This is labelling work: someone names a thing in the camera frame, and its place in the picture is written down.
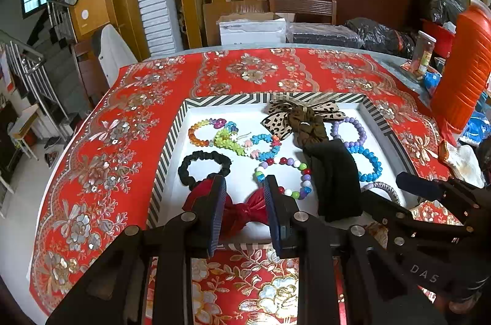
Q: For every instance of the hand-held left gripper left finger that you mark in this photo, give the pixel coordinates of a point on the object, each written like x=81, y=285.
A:
x=216, y=217

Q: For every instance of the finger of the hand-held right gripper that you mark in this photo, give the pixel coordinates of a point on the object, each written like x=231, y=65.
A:
x=387, y=208
x=416, y=185

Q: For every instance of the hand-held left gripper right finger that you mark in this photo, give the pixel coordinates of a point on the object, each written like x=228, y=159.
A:
x=274, y=217

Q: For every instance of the red hair bow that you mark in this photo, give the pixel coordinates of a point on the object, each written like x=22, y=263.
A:
x=245, y=212

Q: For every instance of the white tray with striped border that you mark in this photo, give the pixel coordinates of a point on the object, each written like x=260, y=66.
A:
x=245, y=173

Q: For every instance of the black scrunchie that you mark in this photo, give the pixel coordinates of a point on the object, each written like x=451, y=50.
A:
x=203, y=156

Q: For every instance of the white crumpled bag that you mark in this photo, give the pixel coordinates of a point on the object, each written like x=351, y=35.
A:
x=464, y=164

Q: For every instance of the black cloth headband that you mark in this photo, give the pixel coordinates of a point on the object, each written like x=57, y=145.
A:
x=337, y=179

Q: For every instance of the blue plastic bag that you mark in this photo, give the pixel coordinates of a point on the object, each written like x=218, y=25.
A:
x=477, y=122
x=431, y=79

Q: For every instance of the brown scrunchie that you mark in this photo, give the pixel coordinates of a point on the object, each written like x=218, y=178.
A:
x=307, y=133

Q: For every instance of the leopard print hair bow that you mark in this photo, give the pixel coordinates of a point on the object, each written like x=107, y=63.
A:
x=274, y=122

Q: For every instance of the red floral tablecloth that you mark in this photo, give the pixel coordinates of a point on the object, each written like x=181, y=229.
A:
x=107, y=164

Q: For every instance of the orange plastic jug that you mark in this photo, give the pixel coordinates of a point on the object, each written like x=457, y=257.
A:
x=464, y=72

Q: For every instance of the jar with red label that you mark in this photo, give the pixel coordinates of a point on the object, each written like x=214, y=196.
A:
x=422, y=55

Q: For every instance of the red plastic basin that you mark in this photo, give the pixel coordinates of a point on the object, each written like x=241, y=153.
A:
x=445, y=37

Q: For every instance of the black garbage bag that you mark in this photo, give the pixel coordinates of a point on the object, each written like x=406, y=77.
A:
x=376, y=33
x=441, y=5

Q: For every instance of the black wrapped package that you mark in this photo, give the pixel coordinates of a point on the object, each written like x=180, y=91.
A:
x=326, y=37

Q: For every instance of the white box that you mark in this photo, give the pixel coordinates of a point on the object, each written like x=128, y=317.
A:
x=253, y=32

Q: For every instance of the dark wooden chair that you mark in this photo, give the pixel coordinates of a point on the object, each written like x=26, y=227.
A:
x=90, y=76

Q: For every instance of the white board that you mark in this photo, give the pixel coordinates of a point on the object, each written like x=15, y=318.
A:
x=115, y=53

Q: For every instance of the cardboard box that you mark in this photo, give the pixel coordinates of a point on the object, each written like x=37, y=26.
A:
x=211, y=22

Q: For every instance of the metal stair railing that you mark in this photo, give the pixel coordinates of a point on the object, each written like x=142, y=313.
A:
x=34, y=79

